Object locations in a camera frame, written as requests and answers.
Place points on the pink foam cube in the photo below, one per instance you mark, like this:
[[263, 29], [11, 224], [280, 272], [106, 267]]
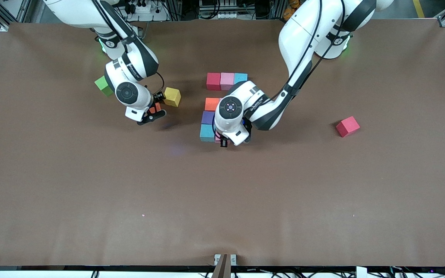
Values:
[[217, 138], [227, 80]]

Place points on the orange foam cube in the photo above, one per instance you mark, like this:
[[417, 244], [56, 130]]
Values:
[[155, 108], [211, 104]]

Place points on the blue foam cube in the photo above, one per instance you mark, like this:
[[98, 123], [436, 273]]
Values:
[[240, 77], [207, 132]]

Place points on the purple foam cube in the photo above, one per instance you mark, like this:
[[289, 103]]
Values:
[[207, 117]]

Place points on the red foam cube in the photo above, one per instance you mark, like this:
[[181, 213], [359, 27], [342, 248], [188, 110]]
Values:
[[213, 81], [348, 126]]

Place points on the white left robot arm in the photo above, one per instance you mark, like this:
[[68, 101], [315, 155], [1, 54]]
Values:
[[303, 34]]

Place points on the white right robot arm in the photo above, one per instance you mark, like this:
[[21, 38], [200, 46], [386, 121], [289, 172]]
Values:
[[133, 92]]

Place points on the yellow foam cube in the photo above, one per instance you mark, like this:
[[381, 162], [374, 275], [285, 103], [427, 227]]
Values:
[[172, 96]]

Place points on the green foam cube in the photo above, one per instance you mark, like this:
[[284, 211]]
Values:
[[102, 85]]

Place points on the brown paper table cover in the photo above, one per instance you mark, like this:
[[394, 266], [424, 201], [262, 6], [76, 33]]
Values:
[[222, 212]]

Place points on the white power strip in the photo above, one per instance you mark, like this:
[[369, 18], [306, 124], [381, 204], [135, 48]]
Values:
[[141, 7]]

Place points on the grey electronics box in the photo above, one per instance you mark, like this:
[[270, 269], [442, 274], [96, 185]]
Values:
[[218, 11]]

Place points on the orange mesh bag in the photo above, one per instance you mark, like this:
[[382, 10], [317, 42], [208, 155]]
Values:
[[290, 9]]

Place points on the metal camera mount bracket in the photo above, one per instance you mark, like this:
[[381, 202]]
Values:
[[225, 260]]

